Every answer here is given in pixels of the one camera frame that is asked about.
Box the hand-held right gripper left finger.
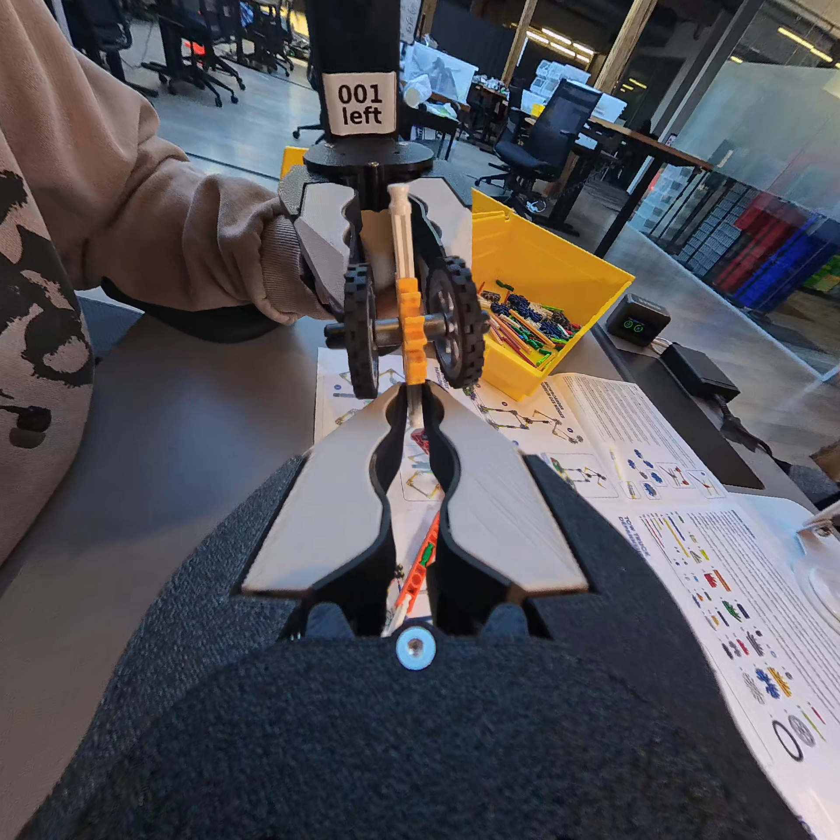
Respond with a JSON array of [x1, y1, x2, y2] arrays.
[[241, 384, 408, 628]]

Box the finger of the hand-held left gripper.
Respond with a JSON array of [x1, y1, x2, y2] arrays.
[[292, 187, 362, 309], [410, 184, 473, 283]]

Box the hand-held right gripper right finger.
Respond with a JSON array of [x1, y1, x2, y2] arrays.
[[423, 384, 589, 628]]

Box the detached toy model section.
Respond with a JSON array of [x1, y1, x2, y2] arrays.
[[326, 184, 489, 401]]

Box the colourful construction toy model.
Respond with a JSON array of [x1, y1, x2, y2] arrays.
[[392, 516, 443, 628]]

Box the person's left forearm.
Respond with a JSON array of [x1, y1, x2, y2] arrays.
[[0, 0, 329, 322]]

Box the office desk with black legs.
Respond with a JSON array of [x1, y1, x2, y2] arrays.
[[578, 119, 716, 257]]

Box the black office chair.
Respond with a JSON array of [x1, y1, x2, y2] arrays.
[[243, 0, 296, 73], [479, 79, 602, 198], [145, 0, 250, 106]]

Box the pile of loose toy pieces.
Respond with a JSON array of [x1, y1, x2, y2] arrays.
[[479, 283, 581, 368]]

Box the white instruction sheet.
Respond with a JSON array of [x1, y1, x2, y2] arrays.
[[315, 344, 840, 840]]

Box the small black digital clock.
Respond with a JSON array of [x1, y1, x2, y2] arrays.
[[607, 296, 670, 349]]

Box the black power adapter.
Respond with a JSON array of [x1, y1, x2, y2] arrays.
[[657, 342, 740, 404]]

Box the wooden pillar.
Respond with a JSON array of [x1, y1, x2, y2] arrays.
[[598, 0, 657, 93]]

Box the person's upper body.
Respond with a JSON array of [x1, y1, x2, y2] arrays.
[[0, 132, 99, 565]]

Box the red and blue storage bins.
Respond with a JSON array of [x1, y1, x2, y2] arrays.
[[716, 197, 840, 316]]

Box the frosted glass partition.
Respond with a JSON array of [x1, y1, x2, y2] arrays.
[[644, 59, 840, 368]]

